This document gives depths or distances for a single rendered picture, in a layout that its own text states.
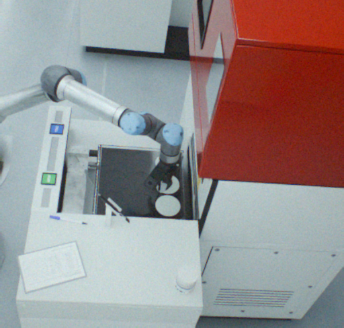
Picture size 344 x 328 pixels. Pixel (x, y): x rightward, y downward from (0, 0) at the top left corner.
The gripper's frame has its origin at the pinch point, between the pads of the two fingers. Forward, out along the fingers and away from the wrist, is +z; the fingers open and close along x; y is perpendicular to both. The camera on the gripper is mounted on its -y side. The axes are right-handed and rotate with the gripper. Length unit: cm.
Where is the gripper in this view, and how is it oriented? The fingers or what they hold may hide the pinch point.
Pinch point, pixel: (159, 191)
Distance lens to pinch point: 214.2
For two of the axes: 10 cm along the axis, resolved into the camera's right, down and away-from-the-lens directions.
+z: -1.3, 6.4, 7.6
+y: 5.8, -5.7, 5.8
